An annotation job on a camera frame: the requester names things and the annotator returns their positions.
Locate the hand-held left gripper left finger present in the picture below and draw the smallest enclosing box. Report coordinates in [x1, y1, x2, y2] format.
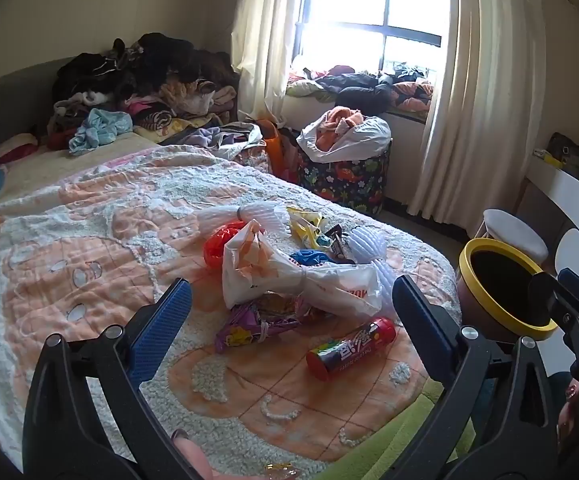
[22, 278, 205, 480]

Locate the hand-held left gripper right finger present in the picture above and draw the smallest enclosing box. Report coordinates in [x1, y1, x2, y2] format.
[392, 274, 563, 480]

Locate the yellow rimmed waste bin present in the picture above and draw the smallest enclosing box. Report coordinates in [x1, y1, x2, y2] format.
[458, 237, 559, 346]

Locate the red plastic bag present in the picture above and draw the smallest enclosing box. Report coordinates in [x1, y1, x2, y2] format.
[204, 222, 246, 272]

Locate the white plastic bag orange print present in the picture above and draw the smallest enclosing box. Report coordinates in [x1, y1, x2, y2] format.
[222, 220, 385, 318]

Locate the yellow snack packet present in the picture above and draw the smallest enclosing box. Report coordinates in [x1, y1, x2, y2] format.
[286, 206, 331, 252]

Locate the white pleated wrapper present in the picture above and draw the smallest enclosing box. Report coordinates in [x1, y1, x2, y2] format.
[348, 225, 389, 302]
[196, 202, 291, 237]

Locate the person's right hand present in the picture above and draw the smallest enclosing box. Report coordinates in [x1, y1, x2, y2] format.
[555, 376, 579, 458]

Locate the person's left hand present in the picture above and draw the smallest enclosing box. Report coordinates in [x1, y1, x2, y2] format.
[170, 429, 301, 480]

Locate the red candy tube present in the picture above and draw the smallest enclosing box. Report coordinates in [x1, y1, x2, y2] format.
[306, 317, 397, 381]

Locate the white stool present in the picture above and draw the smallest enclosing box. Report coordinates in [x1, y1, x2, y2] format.
[474, 208, 550, 266]

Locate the purple snack packet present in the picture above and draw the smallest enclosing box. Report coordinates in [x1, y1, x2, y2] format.
[214, 294, 316, 354]

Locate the white desk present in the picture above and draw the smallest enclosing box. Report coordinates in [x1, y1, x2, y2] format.
[517, 152, 579, 241]

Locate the black snack wrapper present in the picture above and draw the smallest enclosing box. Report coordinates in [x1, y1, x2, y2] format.
[323, 225, 356, 264]

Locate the peach printed blanket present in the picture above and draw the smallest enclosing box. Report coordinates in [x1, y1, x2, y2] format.
[0, 145, 463, 476]

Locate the green fleece clothing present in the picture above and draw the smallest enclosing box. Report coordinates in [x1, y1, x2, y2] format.
[314, 380, 475, 480]

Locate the blue wrapper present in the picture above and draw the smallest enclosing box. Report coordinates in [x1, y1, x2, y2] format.
[289, 249, 336, 269]

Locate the dark bag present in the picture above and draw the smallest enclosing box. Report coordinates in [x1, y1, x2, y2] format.
[547, 132, 579, 181]

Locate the dinosaur print laundry basket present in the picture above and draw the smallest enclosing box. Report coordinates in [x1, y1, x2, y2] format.
[297, 137, 393, 218]

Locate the white window bench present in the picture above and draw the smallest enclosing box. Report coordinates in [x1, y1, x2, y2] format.
[279, 92, 430, 206]

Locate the white bag of orange clothes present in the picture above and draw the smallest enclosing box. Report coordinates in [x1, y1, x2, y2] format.
[297, 106, 391, 163]

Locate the beige bed sheet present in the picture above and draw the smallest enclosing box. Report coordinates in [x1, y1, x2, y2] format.
[0, 132, 165, 211]

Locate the light blue cloth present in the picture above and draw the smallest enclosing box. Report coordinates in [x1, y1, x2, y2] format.
[68, 108, 134, 156]

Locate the cream curtain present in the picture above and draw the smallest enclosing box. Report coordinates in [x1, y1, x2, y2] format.
[230, 0, 320, 126]
[407, 0, 553, 221]

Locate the red cloth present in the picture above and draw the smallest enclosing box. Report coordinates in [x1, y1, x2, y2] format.
[0, 132, 40, 164]

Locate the heap of jackets and bedding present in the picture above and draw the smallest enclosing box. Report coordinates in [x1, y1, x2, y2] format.
[286, 62, 437, 113]

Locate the pile of clothes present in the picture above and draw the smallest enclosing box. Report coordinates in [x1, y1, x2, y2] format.
[46, 32, 242, 148]

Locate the grey bed headboard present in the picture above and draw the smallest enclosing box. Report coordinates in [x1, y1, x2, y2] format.
[0, 57, 95, 133]

